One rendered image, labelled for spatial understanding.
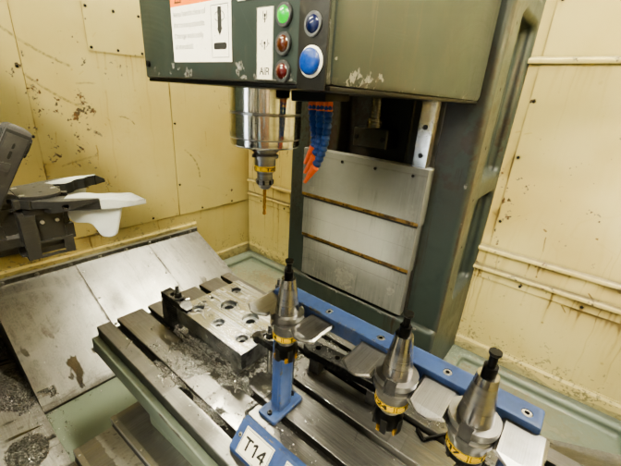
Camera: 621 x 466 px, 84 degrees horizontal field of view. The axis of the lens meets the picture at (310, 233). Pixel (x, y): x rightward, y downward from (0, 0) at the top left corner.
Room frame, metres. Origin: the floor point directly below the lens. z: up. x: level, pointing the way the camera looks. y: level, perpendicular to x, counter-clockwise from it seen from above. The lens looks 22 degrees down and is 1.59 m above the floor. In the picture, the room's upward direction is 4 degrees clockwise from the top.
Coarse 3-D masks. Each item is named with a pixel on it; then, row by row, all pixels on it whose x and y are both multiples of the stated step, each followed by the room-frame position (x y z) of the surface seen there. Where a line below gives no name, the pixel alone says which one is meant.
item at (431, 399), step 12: (420, 384) 0.39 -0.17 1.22; (432, 384) 0.39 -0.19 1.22; (408, 396) 0.37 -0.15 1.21; (420, 396) 0.36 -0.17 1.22; (432, 396) 0.37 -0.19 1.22; (444, 396) 0.37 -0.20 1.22; (456, 396) 0.37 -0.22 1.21; (420, 408) 0.35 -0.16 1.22; (432, 408) 0.35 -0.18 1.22; (444, 408) 0.35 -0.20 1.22; (432, 420) 0.33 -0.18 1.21; (444, 420) 0.33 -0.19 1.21
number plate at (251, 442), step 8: (248, 432) 0.50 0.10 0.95; (240, 440) 0.49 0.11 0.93; (248, 440) 0.49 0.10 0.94; (256, 440) 0.48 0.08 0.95; (264, 440) 0.48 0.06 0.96; (240, 448) 0.48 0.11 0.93; (248, 448) 0.48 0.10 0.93; (256, 448) 0.47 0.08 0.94; (264, 448) 0.47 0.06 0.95; (272, 448) 0.46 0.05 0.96; (248, 456) 0.47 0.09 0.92; (256, 456) 0.46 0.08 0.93; (264, 456) 0.46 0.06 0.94; (272, 456) 0.45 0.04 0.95; (256, 464) 0.45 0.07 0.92; (264, 464) 0.45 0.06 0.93
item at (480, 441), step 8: (456, 400) 0.35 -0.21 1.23; (448, 408) 0.34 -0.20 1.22; (456, 408) 0.34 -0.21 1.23; (448, 416) 0.33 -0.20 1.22; (456, 416) 0.33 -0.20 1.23; (496, 416) 0.33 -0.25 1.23; (448, 424) 0.33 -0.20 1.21; (456, 424) 0.32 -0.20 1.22; (464, 424) 0.32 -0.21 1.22; (496, 424) 0.32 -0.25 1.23; (456, 432) 0.32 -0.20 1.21; (464, 432) 0.31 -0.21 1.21; (472, 432) 0.31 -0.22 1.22; (480, 432) 0.31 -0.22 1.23; (488, 432) 0.31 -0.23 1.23; (496, 432) 0.31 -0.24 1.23; (472, 440) 0.30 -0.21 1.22; (480, 440) 0.30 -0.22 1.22; (488, 440) 0.30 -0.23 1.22; (472, 448) 0.30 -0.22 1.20; (480, 448) 0.30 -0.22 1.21; (488, 448) 0.30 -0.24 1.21
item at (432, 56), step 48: (144, 0) 0.71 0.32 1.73; (288, 0) 0.50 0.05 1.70; (336, 0) 0.46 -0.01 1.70; (384, 0) 0.53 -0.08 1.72; (432, 0) 0.65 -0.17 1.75; (480, 0) 0.84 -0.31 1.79; (144, 48) 0.72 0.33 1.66; (240, 48) 0.55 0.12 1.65; (336, 48) 0.46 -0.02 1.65; (384, 48) 0.55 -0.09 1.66; (432, 48) 0.68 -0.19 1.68; (480, 48) 0.89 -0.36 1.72; (384, 96) 0.66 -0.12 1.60; (432, 96) 0.73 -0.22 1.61
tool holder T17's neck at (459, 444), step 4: (448, 432) 0.33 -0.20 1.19; (448, 436) 0.33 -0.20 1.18; (452, 436) 0.32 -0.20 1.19; (452, 440) 0.32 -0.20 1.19; (456, 440) 0.32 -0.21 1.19; (460, 440) 0.31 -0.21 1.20; (464, 440) 0.31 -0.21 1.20; (456, 444) 0.32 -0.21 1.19; (460, 444) 0.31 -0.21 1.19; (464, 444) 0.31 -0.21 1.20; (468, 444) 0.31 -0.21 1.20; (448, 448) 0.32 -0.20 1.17; (460, 448) 0.31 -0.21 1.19; (464, 448) 0.31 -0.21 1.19; (468, 448) 0.31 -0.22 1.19; (464, 452) 0.31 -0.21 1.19; (468, 452) 0.31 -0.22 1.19; (472, 452) 0.31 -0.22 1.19; (476, 452) 0.30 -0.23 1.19; (480, 452) 0.31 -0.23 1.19; (484, 452) 0.31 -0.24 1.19; (472, 456) 0.30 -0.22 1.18; (476, 456) 0.30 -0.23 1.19; (480, 456) 0.31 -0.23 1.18
